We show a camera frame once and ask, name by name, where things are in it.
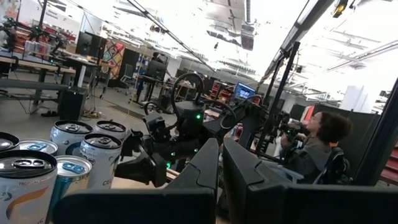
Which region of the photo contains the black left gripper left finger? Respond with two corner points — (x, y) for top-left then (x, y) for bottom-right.
(52, 138), (220, 224)

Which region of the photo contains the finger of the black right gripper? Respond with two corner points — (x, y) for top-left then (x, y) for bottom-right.
(120, 129), (144, 157)
(114, 148), (168, 188)

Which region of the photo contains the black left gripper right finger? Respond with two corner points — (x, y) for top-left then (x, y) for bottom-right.
(222, 137), (398, 224)

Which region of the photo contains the black floor bin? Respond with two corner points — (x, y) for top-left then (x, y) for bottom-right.
(58, 88), (88, 121)

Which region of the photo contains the black computer monitor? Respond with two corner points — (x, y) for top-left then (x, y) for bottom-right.
(76, 30), (107, 59)
(146, 58), (168, 81)

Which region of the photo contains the lit blue monitor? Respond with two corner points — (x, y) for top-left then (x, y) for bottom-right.
(233, 82), (257, 100)

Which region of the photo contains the black partition panel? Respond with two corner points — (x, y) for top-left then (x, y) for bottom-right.
(290, 104), (379, 162)

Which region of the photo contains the red storage bin rack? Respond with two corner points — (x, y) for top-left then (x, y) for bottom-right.
(381, 141), (398, 184)

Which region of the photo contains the distant office desk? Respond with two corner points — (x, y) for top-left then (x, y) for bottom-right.
(0, 55), (77, 106)

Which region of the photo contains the thin black rig post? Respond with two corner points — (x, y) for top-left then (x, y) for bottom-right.
(254, 42), (301, 156)

